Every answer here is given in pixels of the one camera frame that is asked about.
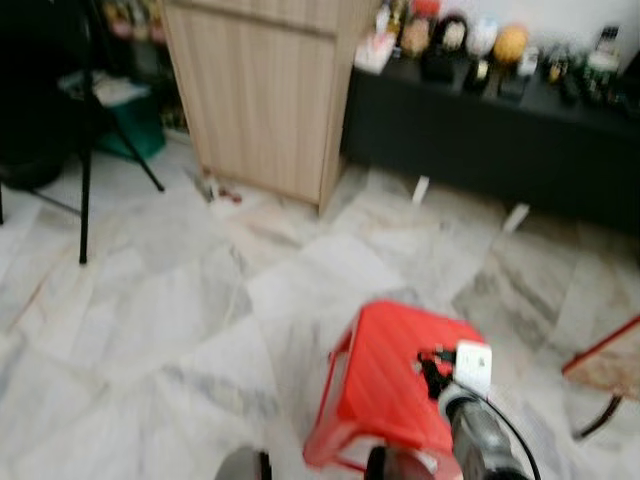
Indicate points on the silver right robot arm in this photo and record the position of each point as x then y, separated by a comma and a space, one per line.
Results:
480, 440

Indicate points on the black tripod stand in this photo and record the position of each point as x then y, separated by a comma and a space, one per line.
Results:
84, 200

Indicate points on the red lid jar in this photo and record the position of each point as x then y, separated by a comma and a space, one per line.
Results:
426, 8

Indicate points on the black mouse figurine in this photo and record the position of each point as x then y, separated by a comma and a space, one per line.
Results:
445, 60

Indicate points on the green plastic bin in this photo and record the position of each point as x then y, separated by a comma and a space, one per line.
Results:
140, 135

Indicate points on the brown small figurine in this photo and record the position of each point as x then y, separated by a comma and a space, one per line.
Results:
415, 37

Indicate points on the small red floor item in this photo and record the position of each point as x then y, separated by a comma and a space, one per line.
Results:
228, 193

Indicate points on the dark metal table leg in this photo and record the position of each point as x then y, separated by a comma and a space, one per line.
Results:
600, 420

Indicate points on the marble pattern table board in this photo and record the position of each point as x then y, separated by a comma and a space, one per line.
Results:
615, 365

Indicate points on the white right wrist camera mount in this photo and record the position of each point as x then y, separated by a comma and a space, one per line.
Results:
473, 367

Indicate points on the black bag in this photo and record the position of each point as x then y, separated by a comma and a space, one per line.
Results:
35, 100

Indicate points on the white round figurine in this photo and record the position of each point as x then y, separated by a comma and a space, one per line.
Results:
482, 37

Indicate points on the red plastic stool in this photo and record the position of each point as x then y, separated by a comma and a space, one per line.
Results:
385, 380

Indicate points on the black sideboard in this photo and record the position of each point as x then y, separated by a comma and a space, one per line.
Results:
480, 140

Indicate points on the yellow round figurine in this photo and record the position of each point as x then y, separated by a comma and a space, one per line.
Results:
511, 44

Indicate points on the light wooden cabinet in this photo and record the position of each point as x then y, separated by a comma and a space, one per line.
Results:
260, 100

